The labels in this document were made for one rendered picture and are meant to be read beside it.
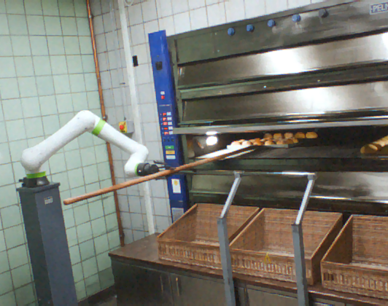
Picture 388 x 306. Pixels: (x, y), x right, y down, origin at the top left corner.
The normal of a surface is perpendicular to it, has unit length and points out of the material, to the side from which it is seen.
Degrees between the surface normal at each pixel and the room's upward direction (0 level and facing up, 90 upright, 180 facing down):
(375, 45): 69
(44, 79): 90
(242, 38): 90
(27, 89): 90
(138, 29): 90
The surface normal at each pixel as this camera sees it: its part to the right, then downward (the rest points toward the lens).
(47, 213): 0.77, -0.01
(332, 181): -0.64, -0.18
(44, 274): -0.62, 0.18
